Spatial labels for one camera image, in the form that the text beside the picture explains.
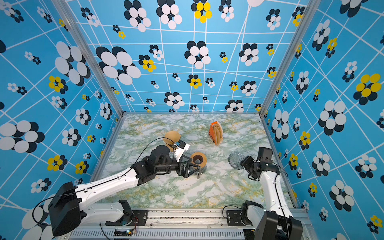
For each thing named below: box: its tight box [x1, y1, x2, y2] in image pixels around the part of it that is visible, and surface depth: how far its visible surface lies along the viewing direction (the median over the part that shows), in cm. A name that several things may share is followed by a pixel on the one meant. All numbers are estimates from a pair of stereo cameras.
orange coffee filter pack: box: [209, 121, 224, 146], surface depth 101 cm
